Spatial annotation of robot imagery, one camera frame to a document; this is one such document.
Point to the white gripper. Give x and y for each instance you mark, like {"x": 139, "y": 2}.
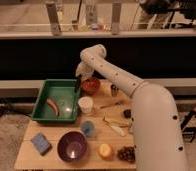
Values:
{"x": 83, "y": 71}

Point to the red brush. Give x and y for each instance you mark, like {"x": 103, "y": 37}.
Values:
{"x": 53, "y": 105}

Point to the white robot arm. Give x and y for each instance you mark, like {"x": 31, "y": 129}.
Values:
{"x": 157, "y": 132}

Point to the red bowl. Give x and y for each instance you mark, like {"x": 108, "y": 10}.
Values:
{"x": 90, "y": 86}

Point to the purple bowl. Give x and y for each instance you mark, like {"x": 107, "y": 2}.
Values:
{"x": 72, "y": 146}

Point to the white cup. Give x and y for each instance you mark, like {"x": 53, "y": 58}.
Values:
{"x": 85, "y": 104}

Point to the green plastic tray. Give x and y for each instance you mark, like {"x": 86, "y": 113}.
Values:
{"x": 63, "y": 93}

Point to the small metal cup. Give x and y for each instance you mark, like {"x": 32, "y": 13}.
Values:
{"x": 114, "y": 90}

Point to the blue cup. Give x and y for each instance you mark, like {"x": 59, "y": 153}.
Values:
{"x": 88, "y": 128}

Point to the small dark block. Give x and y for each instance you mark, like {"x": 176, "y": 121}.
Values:
{"x": 127, "y": 113}

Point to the blue sponge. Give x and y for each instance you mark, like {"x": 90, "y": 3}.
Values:
{"x": 41, "y": 144}

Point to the orange fruit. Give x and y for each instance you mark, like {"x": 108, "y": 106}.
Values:
{"x": 105, "y": 151}

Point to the dark grapes bunch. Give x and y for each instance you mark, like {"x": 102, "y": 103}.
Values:
{"x": 126, "y": 153}

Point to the yellow black cart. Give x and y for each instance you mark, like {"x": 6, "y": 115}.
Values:
{"x": 189, "y": 130}

